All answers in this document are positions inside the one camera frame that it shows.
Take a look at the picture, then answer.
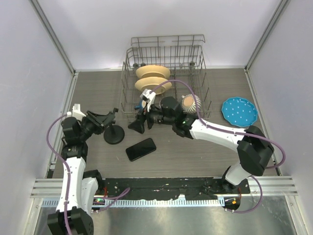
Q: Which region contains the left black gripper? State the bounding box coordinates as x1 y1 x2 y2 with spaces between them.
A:
79 111 114 141

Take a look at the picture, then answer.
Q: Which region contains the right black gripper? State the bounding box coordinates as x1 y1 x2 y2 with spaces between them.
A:
129 101 175 134

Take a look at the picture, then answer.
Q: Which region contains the black phone stand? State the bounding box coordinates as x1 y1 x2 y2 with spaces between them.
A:
103 122 125 145

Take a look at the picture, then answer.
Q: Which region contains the black smartphone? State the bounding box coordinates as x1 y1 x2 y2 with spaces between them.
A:
126 138 157 162

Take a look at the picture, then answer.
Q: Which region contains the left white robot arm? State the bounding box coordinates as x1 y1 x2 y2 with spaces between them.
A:
47 104 118 235

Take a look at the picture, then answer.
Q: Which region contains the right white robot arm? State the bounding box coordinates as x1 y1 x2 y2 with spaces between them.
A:
128 96 274 193

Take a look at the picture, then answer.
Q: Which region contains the blue mug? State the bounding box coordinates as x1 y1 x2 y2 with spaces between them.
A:
134 99 146 112

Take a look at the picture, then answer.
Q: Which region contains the front beige plate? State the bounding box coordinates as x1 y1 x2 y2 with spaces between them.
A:
134 77 172 95

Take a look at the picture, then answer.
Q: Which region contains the beige plate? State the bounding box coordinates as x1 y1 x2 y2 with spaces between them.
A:
134 77 172 95
136 65 170 79

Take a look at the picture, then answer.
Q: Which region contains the striped ceramic bowl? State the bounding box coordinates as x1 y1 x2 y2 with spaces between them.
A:
181 94 201 114

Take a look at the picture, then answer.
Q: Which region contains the rear beige plate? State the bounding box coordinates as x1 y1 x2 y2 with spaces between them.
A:
136 65 170 79

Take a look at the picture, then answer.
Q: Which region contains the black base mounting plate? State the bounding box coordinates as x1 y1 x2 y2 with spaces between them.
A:
103 177 250 201

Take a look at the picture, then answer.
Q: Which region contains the blue dotted plate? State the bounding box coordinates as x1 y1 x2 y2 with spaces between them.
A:
221 97 258 128

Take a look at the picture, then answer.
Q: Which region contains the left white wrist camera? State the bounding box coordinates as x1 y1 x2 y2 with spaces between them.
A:
66 104 86 121

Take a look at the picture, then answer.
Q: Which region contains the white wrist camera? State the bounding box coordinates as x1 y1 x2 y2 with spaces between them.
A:
140 89 156 110
66 104 86 121

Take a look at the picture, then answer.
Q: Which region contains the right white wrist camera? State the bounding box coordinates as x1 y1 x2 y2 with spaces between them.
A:
140 89 156 110

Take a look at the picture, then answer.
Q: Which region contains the grey wire dish rack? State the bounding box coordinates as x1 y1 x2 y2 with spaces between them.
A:
119 34 213 129

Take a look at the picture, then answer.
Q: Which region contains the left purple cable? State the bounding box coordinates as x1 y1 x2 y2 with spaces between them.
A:
46 114 131 235

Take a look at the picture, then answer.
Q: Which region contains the purple cable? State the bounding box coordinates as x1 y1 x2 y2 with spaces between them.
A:
150 79 287 213
46 114 131 235

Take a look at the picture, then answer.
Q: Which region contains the perforated cable tray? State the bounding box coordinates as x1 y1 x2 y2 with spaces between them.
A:
41 197 224 208

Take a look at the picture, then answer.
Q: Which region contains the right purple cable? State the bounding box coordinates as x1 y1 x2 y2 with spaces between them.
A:
150 79 287 213

